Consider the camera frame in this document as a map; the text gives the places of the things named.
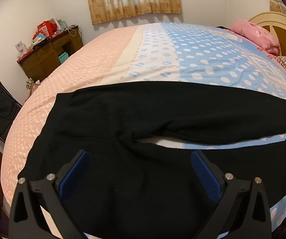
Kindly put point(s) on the teal box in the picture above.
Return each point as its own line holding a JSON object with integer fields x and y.
{"x": 63, "y": 57}

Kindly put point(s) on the pink pillow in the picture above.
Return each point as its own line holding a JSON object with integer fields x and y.
{"x": 255, "y": 33}

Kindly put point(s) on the red gift bag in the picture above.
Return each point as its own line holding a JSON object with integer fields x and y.
{"x": 46, "y": 28}

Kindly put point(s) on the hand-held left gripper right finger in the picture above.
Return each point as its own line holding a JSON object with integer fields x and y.
{"x": 205, "y": 174}

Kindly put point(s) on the patterned bag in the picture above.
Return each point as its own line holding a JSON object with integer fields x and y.
{"x": 32, "y": 86}

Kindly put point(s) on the cream wooden headboard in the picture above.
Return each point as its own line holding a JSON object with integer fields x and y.
{"x": 277, "y": 21}

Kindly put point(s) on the black pants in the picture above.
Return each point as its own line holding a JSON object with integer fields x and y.
{"x": 133, "y": 109}

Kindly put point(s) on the brown wooden desk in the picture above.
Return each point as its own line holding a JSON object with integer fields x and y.
{"x": 46, "y": 52}

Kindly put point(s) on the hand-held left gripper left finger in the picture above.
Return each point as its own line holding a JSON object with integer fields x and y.
{"x": 74, "y": 173}

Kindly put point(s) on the pink blue polka dot bedspread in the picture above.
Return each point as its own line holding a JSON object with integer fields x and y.
{"x": 138, "y": 54}

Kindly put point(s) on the pale teal gift bag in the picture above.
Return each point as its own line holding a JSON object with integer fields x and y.
{"x": 62, "y": 24}

